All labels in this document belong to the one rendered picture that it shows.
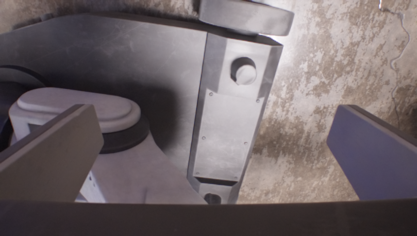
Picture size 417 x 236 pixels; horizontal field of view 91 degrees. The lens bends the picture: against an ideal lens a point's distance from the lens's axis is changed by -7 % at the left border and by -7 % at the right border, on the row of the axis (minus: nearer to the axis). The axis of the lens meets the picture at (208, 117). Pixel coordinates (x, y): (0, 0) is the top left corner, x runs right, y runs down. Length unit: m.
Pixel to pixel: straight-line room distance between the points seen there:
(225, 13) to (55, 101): 0.32
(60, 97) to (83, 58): 0.12
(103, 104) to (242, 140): 0.30
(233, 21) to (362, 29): 0.42
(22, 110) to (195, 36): 0.32
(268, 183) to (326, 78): 0.44
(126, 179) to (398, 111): 0.84
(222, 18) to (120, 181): 0.32
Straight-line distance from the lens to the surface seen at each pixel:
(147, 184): 0.31
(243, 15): 0.42
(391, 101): 0.89
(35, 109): 0.42
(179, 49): 0.45
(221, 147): 0.52
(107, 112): 0.37
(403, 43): 0.83
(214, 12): 0.44
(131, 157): 0.36
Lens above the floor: 0.61
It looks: 62 degrees down
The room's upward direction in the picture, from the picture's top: 180 degrees counter-clockwise
